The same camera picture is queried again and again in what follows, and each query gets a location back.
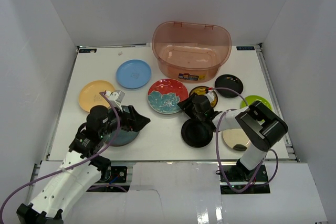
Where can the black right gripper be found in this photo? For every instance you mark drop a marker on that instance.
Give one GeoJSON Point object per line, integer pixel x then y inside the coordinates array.
{"type": "Point", "coordinates": [187, 106]}

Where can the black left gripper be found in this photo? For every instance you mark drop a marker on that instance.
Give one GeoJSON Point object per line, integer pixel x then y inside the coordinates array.
{"type": "Point", "coordinates": [132, 118]}

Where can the red floral ceramic plate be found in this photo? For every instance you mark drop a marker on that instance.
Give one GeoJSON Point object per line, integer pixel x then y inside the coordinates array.
{"type": "Point", "coordinates": [165, 94]}

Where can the light blue plastic plate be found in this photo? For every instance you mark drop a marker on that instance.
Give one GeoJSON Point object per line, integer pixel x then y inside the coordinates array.
{"type": "Point", "coordinates": [133, 74]}

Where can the yellow-orange plastic plate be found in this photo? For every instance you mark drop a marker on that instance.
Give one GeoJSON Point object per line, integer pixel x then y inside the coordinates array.
{"type": "Point", "coordinates": [90, 96]}

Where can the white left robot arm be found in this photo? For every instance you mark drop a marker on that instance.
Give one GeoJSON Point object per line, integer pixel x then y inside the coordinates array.
{"type": "Point", "coordinates": [83, 164]}

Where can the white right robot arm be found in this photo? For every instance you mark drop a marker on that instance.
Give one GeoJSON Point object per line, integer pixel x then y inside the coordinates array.
{"type": "Point", "coordinates": [262, 127]}

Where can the translucent pink plastic bin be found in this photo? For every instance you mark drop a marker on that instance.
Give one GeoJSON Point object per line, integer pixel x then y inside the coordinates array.
{"type": "Point", "coordinates": [191, 52]}

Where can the dark teal ceramic plate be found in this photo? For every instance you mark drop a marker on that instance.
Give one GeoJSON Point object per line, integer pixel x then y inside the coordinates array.
{"type": "Point", "coordinates": [125, 135]}

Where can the yellow patterned black plate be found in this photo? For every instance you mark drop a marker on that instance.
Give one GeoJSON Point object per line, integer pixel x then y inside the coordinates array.
{"type": "Point", "coordinates": [203, 90]}

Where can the black glossy plate front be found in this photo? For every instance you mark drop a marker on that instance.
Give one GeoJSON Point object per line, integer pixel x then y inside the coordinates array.
{"type": "Point", "coordinates": [195, 134]}

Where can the black plate rear right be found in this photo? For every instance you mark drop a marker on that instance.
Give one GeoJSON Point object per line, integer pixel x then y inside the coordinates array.
{"type": "Point", "coordinates": [229, 81]}

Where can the beige ceramic plate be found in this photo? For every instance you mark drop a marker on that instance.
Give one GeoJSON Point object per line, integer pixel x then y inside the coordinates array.
{"type": "Point", "coordinates": [236, 139]}

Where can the right blue corner label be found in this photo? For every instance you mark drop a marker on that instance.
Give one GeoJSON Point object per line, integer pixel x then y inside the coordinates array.
{"type": "Point", "coordinates": [245, 48]}

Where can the blue corner label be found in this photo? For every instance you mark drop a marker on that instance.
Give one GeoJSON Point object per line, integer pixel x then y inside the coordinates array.
{"type": "Point", "coordinates": [245, 48]}
{"type": "Point", "coordinates": [87, 50]}

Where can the left blue corner label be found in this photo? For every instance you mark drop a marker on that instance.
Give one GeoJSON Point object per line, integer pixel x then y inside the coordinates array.
{"type": "Point", "coordinates": [87, 50]}

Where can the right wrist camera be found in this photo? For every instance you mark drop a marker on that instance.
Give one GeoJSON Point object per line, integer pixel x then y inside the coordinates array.
{"type": "Point", "coordinates": [210, 95]}

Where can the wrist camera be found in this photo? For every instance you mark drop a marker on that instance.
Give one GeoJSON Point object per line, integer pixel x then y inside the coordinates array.
{"type": "Point", "coordinates": [210, 95]}
{"type": "Point", "coordinates": [114, 98]}

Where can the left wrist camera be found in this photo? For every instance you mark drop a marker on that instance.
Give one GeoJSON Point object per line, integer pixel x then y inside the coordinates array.
{"type": "Point", "coordinates": [114, 98]}

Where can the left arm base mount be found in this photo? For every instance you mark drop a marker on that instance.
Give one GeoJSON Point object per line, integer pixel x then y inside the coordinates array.
{"type": "Point", "coordinates": [115, 174]}

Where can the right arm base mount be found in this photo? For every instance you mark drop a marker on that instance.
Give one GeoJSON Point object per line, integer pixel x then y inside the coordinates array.
{"type": "Point", "coordinates": [244, 178]}

